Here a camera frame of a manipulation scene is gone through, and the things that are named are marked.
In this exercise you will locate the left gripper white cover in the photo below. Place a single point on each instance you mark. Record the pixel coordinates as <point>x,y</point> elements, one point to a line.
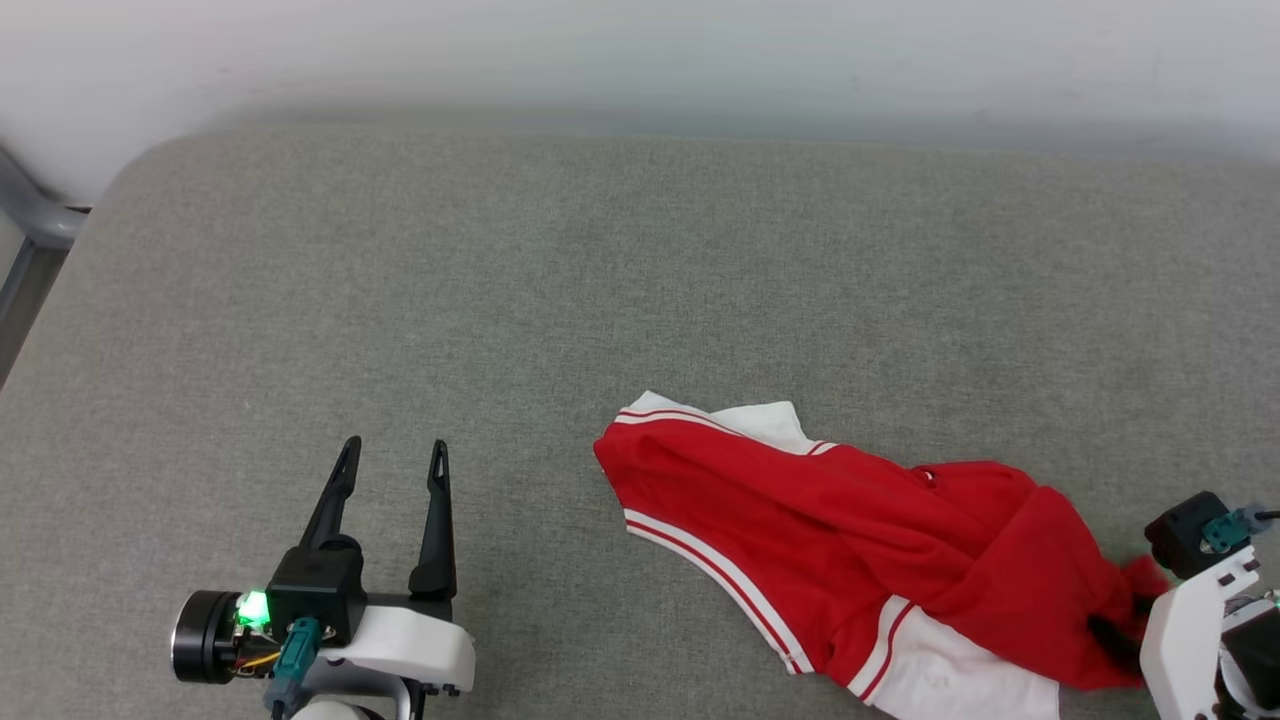
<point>410,640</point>

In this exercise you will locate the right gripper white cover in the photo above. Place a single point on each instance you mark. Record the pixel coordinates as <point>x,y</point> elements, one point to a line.
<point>1190,640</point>

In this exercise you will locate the red and white jersey shirt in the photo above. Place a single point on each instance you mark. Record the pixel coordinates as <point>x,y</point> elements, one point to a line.
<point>880,550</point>

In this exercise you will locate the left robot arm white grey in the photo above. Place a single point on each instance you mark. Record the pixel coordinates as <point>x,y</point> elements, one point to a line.
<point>330,712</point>

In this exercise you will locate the grey fabric sofa cushion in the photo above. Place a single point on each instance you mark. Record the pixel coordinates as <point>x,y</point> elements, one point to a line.
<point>600,280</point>

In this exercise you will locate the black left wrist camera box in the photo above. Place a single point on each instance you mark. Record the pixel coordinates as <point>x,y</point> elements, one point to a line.
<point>315,585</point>

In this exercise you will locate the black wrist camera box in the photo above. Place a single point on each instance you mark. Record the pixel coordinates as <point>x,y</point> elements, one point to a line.
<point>1175,535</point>
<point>315,585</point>

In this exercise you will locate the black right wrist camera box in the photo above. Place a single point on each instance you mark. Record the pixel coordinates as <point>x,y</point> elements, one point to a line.
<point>1175,535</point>

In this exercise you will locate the grey metal frame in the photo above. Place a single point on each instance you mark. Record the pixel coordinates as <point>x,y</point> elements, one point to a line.
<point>30,215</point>

